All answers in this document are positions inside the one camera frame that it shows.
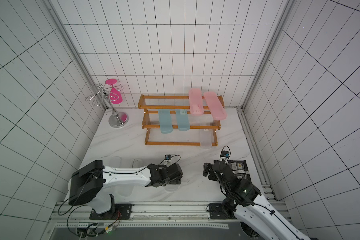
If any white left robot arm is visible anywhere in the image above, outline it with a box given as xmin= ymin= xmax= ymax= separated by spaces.
xmin=68 ymin=160 xmax=183 ymax=214

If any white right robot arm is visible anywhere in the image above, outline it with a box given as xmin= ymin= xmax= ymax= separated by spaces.
xmin=203 ymin=161 xmax=309 ymax=240

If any wooden two-tier shelf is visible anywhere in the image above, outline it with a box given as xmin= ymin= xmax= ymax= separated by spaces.
xmin=138 ymin=95 xmax=223 ymax=148

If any black patterned pouch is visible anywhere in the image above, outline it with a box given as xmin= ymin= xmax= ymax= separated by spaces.
xmin=226 ymin=160 xmax=251 ymax=181

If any chrome stand with pink ornaments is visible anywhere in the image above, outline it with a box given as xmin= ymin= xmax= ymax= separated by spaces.
xmin=85 ymin=79 xmax=129 ymax=129

